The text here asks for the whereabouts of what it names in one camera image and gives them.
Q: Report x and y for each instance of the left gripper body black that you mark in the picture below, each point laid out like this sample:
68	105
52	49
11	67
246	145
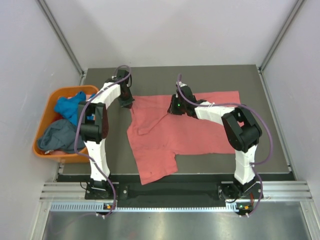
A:
126	98

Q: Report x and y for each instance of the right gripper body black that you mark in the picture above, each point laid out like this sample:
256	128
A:
178	107

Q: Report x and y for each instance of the pink t shirt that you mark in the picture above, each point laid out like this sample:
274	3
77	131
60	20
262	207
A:
156	137

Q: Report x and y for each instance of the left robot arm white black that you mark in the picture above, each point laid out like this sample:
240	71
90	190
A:
93	128

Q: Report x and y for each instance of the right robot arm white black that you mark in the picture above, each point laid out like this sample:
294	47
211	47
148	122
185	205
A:
242	131

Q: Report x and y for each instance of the grey blue t shirt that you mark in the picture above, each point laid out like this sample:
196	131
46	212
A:
58	136

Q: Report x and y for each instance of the orange plastic bin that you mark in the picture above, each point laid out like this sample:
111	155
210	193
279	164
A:
49	116

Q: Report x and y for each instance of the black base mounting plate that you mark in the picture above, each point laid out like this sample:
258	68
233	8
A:
179	194

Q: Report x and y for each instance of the right aluminium frame post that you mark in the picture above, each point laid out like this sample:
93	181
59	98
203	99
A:
298	5

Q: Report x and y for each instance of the aluminium frame post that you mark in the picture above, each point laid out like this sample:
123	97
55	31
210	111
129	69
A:
298	5
44	7

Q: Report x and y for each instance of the slotted cable duct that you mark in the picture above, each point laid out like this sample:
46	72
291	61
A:
103	207

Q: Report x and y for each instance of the left aluminium frame post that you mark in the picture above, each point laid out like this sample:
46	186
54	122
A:
44	7

